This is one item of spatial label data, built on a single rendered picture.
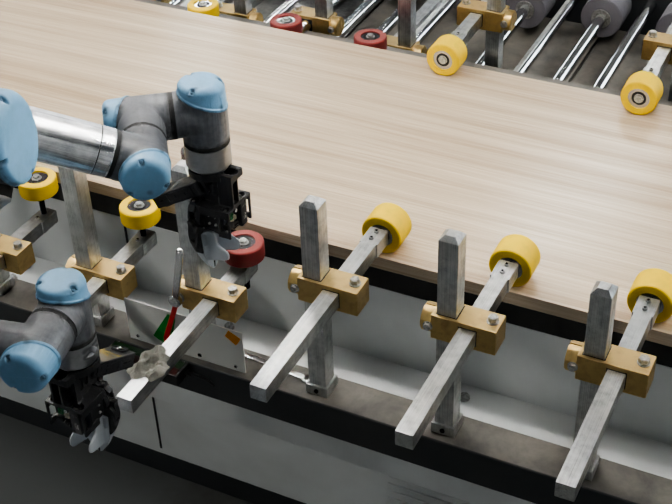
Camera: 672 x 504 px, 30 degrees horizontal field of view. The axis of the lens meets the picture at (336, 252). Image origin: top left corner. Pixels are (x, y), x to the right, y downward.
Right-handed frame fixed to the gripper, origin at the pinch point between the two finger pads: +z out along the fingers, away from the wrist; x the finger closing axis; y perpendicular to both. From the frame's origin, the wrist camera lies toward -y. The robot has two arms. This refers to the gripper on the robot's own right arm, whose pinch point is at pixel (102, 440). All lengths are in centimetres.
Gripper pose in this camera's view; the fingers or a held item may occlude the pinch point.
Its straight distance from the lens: 212.6
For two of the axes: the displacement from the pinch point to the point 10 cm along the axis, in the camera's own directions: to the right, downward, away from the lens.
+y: -4.4, 5.4, -7.2
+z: 0.3, 8.0, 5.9
